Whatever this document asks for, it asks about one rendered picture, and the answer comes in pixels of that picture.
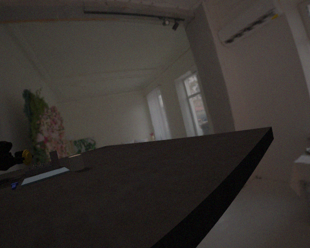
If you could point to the yellow plate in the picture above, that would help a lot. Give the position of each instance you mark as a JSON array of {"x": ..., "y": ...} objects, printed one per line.
[{"x": 28, "y": 157}]

